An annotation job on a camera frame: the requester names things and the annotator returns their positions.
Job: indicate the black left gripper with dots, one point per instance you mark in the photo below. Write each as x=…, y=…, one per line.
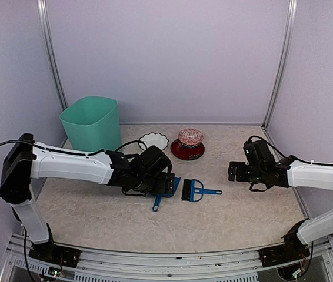
x=161, y=188

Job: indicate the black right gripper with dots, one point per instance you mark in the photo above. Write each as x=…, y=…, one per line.
x=232, y=169

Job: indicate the blue plastic dustpan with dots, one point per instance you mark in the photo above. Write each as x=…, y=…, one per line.
x=159, y=197

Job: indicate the blue hand brush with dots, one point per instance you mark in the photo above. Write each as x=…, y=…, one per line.
x=193, y=191

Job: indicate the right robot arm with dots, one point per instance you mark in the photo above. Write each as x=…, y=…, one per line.
x=261, y=167

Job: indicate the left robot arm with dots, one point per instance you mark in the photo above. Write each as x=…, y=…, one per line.
x=138, y=174

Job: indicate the red patterned bowl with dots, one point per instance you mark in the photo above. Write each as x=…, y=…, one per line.
x=184, y=152

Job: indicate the white scalloped bowl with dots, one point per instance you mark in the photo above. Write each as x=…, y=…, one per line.
x=154, y=139

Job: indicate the pink patterned inverted bowl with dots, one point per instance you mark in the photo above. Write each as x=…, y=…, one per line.
x=190, y=137

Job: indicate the teal plastic waste bin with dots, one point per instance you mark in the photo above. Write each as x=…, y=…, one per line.
x=92, y=123

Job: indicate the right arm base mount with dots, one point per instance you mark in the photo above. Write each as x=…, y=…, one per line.
x=291, y=249

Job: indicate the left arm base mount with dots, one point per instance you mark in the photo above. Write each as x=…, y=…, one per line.
x=52, y=253

